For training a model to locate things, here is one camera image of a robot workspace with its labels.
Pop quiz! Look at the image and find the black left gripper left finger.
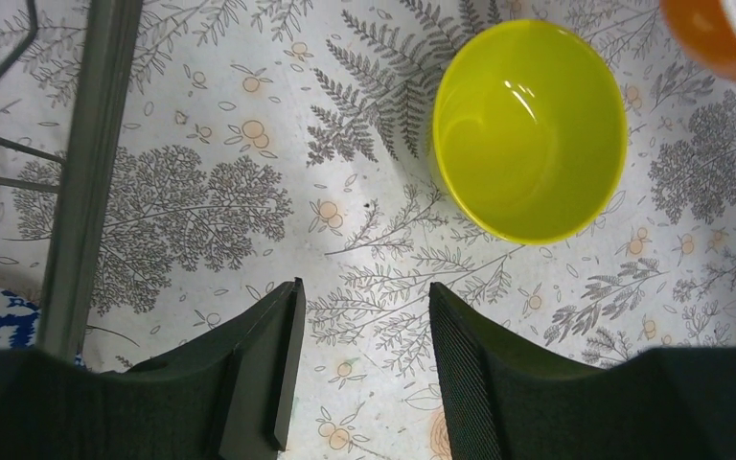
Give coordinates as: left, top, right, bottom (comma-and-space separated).
0, 280, 305, 459

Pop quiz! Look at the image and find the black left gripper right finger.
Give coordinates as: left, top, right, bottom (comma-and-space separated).
428, 283, 736, 459

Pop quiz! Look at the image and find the yellow-green bowl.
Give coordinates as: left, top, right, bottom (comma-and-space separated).
431, 19, 628, 244

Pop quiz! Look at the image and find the black wire dish rack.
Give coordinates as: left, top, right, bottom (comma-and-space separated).
0, 1, 143, 362

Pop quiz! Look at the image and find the orange bowl white inside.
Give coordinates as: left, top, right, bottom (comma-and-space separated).
659, 0, 736, 82

